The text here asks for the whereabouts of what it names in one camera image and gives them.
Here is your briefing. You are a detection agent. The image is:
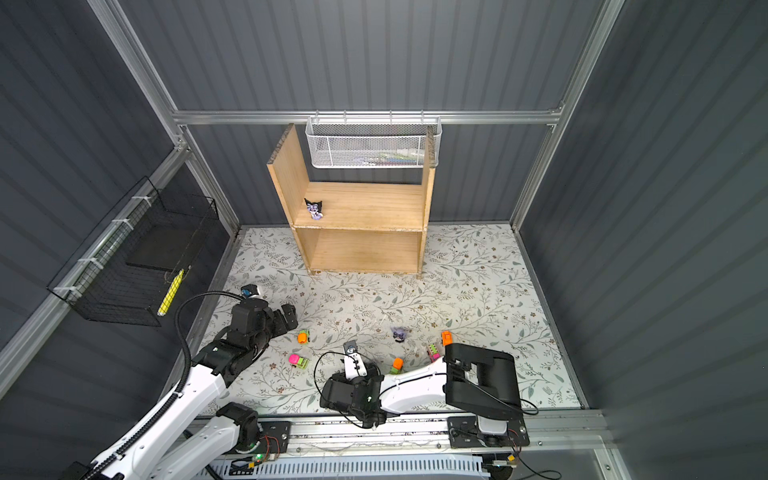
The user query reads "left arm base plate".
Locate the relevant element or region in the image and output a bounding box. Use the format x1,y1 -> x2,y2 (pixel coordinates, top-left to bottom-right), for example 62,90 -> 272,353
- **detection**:
230,420 -> 292,455

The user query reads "yellow green marker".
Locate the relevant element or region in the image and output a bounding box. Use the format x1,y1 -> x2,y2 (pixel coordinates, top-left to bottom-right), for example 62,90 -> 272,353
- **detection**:
156,269 -> 185,317

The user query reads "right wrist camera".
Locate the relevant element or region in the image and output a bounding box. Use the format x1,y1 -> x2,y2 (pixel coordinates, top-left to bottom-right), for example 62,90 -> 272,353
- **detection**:
343,340 -> 368,381

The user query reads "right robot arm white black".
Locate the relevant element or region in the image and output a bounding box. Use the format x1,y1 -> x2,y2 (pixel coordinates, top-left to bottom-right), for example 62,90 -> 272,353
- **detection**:
316,340 -> 538,437

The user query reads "wooden two-tier shelf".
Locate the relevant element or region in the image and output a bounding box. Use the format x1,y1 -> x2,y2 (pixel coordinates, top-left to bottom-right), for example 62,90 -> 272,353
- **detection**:
267,124 -> 436,274

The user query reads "black wire basket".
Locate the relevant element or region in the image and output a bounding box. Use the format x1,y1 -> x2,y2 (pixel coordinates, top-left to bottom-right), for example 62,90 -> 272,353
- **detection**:
48,181 -> 219,327

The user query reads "pink green toy truck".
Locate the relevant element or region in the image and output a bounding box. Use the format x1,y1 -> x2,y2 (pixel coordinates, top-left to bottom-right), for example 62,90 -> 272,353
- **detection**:
427,344 -> 441,362

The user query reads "pink green toy car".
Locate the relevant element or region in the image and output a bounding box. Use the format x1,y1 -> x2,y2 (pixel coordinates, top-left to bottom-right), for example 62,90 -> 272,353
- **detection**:
288,354 -> 309,369

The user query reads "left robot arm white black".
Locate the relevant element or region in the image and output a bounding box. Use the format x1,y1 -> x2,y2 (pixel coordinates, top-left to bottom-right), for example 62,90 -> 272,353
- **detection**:
60,285 -> 298,479

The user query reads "black purple figurine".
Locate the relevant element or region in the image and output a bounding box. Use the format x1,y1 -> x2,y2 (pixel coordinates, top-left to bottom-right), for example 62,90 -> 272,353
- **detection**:
304,199 -> 324,221
391,327 -> 408,343

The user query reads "white ribbed cable duct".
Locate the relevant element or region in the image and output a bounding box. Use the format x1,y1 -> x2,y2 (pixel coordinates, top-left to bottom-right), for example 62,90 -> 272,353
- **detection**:
211,454 -> 490,479

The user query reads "aluminium rail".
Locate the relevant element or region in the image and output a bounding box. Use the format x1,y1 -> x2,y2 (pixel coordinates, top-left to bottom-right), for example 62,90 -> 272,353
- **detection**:
179,409 -> 607,457

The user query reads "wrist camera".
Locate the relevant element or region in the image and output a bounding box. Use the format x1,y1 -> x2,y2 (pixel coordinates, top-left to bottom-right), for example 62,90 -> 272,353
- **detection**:
343,340 -> 368,381
240,284 -> 263,301

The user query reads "orange toy bulldozer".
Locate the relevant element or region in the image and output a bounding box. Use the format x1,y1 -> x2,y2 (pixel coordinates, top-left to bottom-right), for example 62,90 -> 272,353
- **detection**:
441,330 -> 453,346

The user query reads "white wire mesh basket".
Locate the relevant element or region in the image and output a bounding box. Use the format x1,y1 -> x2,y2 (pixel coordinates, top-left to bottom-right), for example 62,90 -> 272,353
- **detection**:
305,119 -> 443,169

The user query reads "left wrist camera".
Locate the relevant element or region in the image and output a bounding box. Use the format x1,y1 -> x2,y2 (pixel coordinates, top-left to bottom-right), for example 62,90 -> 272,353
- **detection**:
240,284 -> 263,301

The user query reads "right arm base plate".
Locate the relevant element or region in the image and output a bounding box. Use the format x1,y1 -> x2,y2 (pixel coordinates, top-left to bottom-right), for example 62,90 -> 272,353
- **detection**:
447,415 -> 530,449

